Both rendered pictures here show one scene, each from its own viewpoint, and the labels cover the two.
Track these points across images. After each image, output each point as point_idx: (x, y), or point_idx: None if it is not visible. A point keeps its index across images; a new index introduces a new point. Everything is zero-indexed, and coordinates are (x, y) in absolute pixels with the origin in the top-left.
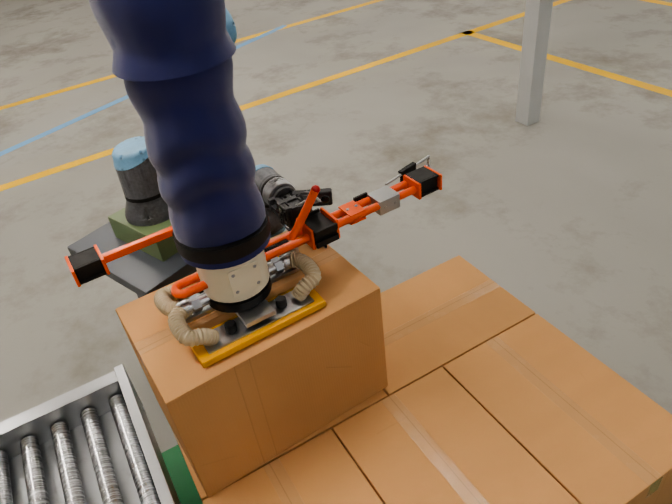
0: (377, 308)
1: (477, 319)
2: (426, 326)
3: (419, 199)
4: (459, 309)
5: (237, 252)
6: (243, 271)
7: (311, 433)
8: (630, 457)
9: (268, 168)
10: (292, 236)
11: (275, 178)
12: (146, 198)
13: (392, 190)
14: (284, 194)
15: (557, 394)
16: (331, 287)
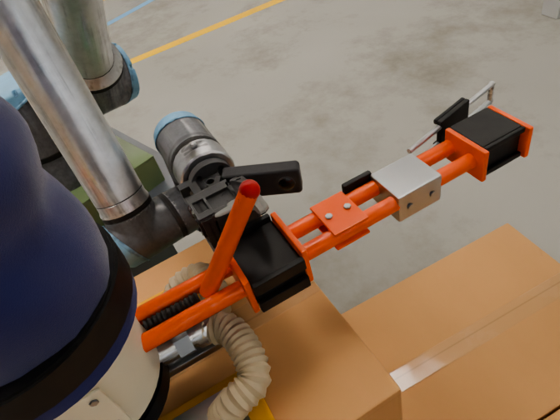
0: (393, 417)
1: (552, 349)
2: (466, 357)
3: (481, 181)
4: (519, 326)
5: (7, 417)
6: (65, 419)
7: None
8: None
9: (187, 120)
10: (207, 289)
11: (192, 143)
12: (41, 159)
13: (425, 167)
14: (209, 174)
15: None
16: (297, 377)
